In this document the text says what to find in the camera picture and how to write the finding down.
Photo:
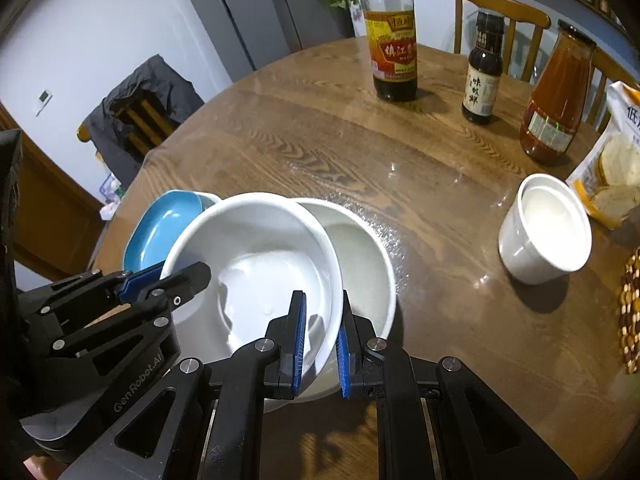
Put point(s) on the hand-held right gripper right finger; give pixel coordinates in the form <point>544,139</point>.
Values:
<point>344,365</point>

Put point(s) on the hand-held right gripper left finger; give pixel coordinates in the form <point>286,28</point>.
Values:
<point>299,345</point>

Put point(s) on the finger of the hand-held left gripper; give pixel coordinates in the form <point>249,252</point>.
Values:
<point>185,282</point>
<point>137,282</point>

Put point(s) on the medium white bowl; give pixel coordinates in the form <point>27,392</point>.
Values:
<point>240,240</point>

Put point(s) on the large white bowl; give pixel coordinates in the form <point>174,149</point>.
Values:
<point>360,260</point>

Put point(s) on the small white bowl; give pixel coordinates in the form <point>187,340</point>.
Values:
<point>530,255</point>

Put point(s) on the plastic bag of packets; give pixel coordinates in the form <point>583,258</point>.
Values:
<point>112,192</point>

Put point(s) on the brown wooden door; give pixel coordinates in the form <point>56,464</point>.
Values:
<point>45,195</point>

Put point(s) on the wooden chair with black cloth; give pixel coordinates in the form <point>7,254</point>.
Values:
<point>165,85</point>

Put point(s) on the grey refrigerator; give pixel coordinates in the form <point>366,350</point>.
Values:
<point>260,20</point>

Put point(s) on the beaded wooden coaster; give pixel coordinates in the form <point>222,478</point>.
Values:
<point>631,310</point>

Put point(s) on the vinegar bottle with yellow label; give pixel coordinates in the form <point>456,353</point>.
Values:
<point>392,50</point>

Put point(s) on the small dark sauce bottle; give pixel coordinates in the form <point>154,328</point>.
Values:
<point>482,85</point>

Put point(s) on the flour bag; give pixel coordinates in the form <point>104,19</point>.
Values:
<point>615,175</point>

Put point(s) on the red sauce bottle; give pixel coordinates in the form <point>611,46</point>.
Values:
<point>555,110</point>

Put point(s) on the white wall thermostat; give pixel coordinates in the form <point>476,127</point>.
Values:
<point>44,96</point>

